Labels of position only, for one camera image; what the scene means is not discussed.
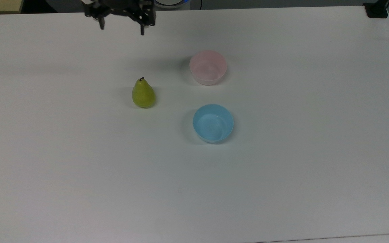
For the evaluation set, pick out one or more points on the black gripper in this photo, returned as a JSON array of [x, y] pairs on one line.
[[127, 8]]

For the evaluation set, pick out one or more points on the green pear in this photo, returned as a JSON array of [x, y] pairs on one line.
[[143, 94]]

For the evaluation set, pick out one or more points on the Franka robot arm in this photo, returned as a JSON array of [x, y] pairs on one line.
[[171, 3]]

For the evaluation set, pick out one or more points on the pink plastic bowl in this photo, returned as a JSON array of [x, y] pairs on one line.
[[208, 67]]

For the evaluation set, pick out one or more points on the blue plastic bowl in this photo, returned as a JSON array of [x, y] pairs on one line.
[[213, 123]]

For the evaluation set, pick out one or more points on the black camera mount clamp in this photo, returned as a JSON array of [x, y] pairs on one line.
[[377, 10]]

